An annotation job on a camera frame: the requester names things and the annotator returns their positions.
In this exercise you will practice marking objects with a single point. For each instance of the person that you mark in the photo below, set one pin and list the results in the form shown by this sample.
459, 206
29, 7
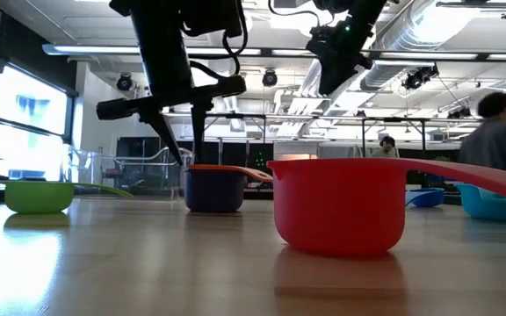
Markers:
494, 140
385, 152

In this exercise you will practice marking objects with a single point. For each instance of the white curtain panel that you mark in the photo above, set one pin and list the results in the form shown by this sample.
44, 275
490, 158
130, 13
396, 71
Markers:
336, 151

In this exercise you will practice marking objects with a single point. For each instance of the black metal frame stand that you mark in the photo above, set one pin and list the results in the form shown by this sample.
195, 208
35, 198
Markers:
423, 136
235, 116

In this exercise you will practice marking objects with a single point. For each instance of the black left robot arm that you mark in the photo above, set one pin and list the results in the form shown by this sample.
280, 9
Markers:
147, 9

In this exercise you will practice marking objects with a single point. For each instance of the dark blue measuring cup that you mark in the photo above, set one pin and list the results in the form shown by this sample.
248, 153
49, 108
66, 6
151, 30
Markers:
426, 198

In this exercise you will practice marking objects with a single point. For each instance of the silver air duct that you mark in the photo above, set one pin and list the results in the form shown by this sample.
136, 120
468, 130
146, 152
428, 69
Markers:
406, 35

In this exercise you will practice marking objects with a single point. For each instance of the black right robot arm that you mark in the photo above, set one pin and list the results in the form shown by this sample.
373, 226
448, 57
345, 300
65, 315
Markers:
367, 13

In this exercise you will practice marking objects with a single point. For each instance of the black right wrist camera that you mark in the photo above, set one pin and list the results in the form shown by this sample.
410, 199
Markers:
319, 40

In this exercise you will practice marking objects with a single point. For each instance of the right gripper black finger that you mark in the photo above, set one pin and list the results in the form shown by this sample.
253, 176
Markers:
326, 81
340, 78

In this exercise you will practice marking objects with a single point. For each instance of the large bright window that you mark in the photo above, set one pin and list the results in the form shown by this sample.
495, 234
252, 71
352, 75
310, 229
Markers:
29, 114

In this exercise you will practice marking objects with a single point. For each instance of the long ceiling light strip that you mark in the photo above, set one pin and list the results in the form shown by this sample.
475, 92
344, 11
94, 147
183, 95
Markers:
95, 49
433, 56

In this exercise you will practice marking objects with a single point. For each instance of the clear plastic basket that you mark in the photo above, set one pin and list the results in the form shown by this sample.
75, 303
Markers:
103, 169

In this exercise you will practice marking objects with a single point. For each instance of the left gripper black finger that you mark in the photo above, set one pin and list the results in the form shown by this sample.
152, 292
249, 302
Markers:
199, 131
165, 131

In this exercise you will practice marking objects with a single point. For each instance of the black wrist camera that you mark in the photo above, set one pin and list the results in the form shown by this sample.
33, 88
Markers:
209, 17
319, 40

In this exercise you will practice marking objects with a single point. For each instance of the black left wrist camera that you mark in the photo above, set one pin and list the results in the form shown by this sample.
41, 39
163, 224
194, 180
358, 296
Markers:
209, 17

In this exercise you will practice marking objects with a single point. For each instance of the purple measuring cup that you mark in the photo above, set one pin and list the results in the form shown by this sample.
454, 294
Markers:
215, 193

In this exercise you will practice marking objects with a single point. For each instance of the black cabinet row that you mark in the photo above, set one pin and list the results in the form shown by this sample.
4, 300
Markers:
235, 153

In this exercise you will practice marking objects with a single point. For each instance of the green measuring cup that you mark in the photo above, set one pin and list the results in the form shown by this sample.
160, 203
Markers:
38, 197

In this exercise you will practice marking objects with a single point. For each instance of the orange measuring cup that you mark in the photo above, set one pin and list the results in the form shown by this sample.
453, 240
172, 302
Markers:
257, 174

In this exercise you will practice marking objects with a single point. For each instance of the red measuring cup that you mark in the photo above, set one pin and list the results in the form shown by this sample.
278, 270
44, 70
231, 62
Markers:
336, 210

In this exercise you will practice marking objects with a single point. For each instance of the teal measuring cup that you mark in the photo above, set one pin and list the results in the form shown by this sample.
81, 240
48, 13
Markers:
490, 208

